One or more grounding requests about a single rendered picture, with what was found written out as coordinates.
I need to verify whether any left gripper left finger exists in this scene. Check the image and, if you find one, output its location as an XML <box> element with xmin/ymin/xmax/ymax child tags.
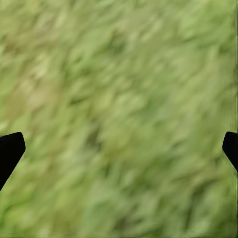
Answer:
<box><xmin>0</xmin><ymin>132</ymin><xmax>26</xmax><ymax>191</ymax></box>

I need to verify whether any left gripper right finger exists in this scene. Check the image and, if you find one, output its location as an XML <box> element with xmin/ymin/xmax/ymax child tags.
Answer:
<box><xmin>222</xmin><ymin>131</ymin><xmax>238</xmax><ymax>172</ymax></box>

